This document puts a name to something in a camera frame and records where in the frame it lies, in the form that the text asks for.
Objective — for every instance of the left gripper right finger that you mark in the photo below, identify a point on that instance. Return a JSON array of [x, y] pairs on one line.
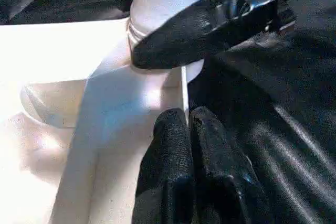
[[225, 182]]

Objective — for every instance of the white plastic table top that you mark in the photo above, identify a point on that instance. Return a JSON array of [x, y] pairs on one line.
[[52, 51]]

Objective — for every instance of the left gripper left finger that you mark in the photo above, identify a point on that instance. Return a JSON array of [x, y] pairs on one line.
[[168, 169]]

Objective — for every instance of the black mat cloth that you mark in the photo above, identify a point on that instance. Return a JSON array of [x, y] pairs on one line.
[[288, 116]]

